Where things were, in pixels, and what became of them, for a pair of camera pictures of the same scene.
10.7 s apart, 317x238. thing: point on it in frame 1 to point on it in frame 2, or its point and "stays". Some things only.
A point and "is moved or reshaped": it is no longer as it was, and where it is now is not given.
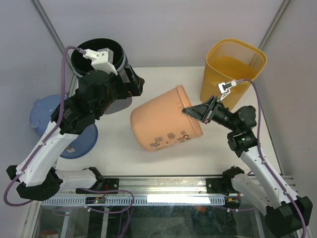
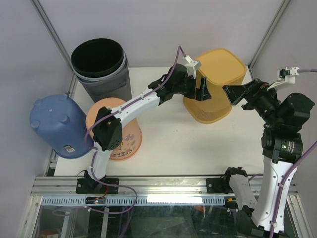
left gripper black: (133, 89) to (200, 94)
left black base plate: (102, 184) stays
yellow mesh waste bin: (230, 60) is moved or reshaped
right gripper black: (205, 111) to (255, 89)
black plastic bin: (81, 64) stays
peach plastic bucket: (160, 123) to (132, 138)
